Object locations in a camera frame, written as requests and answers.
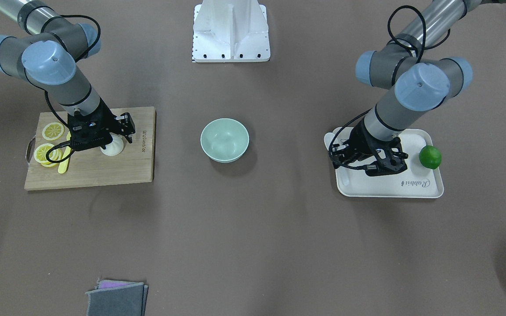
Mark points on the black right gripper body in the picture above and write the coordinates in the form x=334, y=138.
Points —
x=106, y=117

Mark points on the mint green bowl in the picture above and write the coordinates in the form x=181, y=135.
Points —
x=224, y=140

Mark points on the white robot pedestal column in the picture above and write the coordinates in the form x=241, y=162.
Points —
x=230, y=31

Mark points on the grey folded cloth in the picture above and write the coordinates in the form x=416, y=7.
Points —
x=117, y=298

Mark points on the bamboo cutting board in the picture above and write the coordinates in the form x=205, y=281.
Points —
x=91, y=168

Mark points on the lemon slice far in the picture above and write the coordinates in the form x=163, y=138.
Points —
x=53, y=131

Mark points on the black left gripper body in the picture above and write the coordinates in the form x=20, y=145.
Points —
x=361, y=139

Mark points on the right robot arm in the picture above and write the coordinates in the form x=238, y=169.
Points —
x=47, y=59

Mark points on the cream rabbit tray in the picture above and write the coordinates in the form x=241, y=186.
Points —
x=415, y=182

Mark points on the white steamed bun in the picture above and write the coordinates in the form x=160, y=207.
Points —
x=115, y=147

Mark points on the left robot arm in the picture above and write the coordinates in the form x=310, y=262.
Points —
x=414, y=86

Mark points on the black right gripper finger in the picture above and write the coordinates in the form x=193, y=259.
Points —
x=127, y=126

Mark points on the green lime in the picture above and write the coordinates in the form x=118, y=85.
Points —
x=430, y=157

